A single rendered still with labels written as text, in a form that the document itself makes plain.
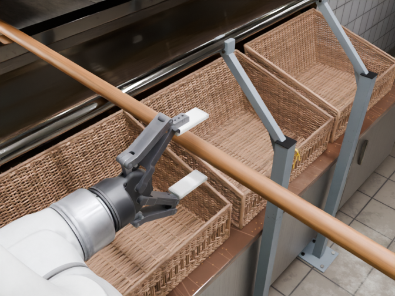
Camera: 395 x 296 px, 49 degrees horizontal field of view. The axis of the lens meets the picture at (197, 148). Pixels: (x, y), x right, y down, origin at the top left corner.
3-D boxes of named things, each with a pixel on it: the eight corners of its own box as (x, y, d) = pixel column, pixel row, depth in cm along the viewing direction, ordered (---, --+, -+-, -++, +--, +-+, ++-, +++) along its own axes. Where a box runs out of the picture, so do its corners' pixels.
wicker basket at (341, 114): (236, 100, 197) (240, 43, 179) (303, 57, 229) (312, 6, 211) (332, 145, 171) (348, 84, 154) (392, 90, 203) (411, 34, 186)
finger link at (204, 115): (164, 128, 67) (164, 124, 67) (195, 110, 71) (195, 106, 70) (177, 137, 65) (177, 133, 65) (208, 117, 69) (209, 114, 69)
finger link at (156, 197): (143, 197, 65) (139, 205, 65) (183, 201, 74) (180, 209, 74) (126, 184, 67) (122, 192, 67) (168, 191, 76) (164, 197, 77)
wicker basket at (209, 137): (138, 164, 162) (131, 103, 145) (231, 103, 195) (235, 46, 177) (241, 232, 137) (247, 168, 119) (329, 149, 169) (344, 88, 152)
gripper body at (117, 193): (79, 178, 62) (130, 148, 67) (89, 218, 67) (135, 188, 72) (111, 205, 57) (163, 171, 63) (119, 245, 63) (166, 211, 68)
